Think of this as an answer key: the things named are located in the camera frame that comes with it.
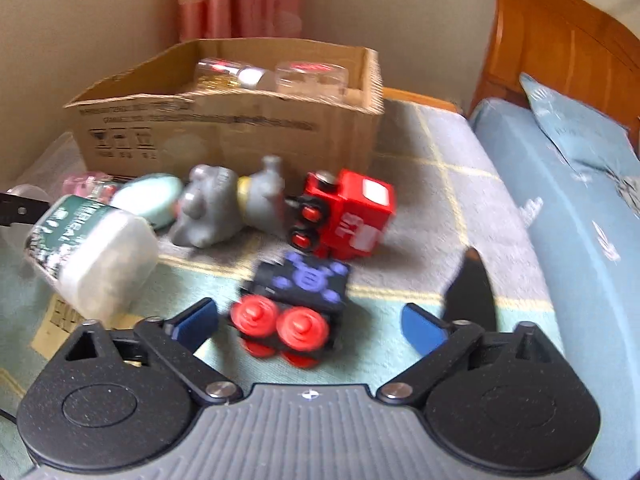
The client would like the grey toy figure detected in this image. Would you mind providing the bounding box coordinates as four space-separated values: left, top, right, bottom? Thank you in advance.
167 155 288 250

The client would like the red toy train car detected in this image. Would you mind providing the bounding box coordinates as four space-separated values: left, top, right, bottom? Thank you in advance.
286 169 397 261

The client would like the clear plastic case red label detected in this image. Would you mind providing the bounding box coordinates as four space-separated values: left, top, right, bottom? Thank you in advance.
274 60 350 102

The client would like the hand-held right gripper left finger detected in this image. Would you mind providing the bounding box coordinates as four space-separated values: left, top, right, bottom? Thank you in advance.
64 297 240 407

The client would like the clear jar with silver lid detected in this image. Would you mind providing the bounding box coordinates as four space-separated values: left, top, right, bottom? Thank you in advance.
192 56 268 93

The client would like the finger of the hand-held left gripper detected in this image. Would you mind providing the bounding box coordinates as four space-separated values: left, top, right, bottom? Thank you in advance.
0 191 52 229

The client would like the wooden headboard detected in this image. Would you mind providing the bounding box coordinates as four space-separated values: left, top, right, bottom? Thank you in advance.
382 0 640 157

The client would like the white jar with green label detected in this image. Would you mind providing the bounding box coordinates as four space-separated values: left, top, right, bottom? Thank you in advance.
24 195 161 323

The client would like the pink clear bottle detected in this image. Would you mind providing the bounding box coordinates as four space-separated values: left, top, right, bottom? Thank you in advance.
64 172 126 202

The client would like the cardboard box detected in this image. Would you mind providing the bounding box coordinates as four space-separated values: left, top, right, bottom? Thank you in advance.
63 38 386 196

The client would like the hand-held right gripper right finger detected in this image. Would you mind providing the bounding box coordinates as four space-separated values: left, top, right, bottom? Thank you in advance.
375 302 567 407

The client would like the mint green oval case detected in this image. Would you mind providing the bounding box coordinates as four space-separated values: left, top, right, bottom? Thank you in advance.
110 173 185 232

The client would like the flat printed cardboard piece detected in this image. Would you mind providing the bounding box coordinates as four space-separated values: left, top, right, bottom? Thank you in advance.
31 294 147 367

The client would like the light blue bed sheet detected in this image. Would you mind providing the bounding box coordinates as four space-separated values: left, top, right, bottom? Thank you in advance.
469 97 640 480

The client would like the light blue pillow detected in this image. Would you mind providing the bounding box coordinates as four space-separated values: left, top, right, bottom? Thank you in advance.
519 72 640 202

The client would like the black purple toy train car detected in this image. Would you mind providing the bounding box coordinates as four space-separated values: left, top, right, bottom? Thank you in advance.
227 251 353 370

